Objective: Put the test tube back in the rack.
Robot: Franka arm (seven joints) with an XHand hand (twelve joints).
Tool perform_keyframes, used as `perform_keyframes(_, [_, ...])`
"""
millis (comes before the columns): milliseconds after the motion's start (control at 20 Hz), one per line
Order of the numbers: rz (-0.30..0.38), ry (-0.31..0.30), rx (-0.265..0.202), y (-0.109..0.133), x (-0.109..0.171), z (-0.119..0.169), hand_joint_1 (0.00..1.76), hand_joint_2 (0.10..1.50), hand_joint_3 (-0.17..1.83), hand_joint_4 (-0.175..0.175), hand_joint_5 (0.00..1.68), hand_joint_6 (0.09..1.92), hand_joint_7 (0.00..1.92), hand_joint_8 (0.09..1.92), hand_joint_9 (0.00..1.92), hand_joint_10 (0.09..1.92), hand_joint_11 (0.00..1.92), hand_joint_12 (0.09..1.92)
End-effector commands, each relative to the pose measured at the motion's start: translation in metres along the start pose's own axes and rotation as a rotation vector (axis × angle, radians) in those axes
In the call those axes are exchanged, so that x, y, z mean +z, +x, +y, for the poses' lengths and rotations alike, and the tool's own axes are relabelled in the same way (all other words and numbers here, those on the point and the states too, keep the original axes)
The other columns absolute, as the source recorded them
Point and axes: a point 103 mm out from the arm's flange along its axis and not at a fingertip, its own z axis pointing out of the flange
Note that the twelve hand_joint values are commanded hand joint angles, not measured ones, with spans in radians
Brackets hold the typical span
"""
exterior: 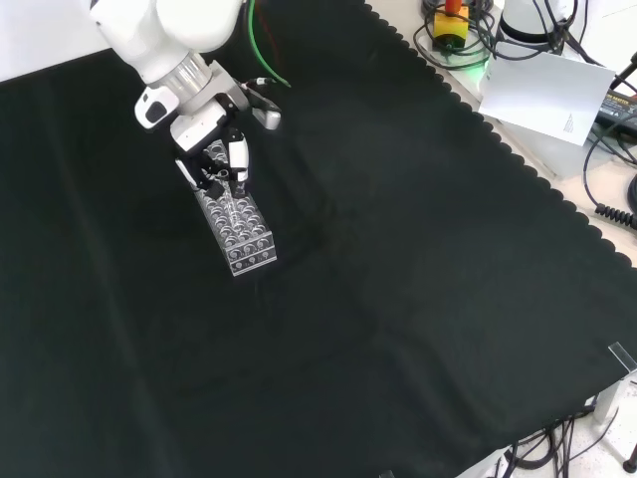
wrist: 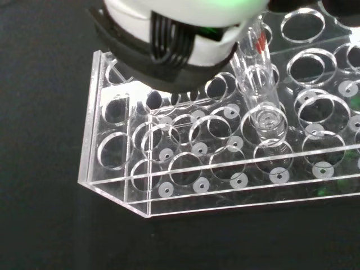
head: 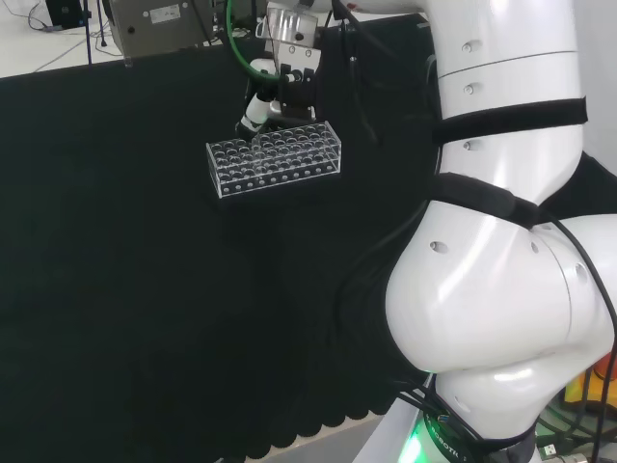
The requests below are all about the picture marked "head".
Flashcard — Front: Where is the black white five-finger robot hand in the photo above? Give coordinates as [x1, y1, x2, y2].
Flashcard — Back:
[234, 41, 323, 142]

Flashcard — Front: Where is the clear glass test tube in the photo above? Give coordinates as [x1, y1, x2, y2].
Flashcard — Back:
[254, 123, 271, 184]

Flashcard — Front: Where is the clear acrylic test tube rack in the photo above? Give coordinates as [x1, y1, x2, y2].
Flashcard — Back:
[205, 122, 344, 201]

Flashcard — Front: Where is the grey metal case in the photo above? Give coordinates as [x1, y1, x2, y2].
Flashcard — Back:
[106, 0, 233, 62]

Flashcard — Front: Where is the black tripod pole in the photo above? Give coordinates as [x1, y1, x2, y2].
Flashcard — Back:
[79, 0, 96, 66]

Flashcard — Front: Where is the black bench cloth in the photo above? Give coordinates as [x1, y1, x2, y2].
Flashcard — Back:
[0, 13, 617, 462]

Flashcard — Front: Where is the black device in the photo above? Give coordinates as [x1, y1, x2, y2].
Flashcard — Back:
[45, 0, 87, 28]

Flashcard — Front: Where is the yellow stop button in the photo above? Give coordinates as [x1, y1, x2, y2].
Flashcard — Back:
[563, 364, 617, 407]

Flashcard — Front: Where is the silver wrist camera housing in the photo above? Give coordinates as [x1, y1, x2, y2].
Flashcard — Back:
[256, 1, 320, 45]

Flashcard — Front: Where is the green cable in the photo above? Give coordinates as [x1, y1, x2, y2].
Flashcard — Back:
[225, 0, 282, 82]

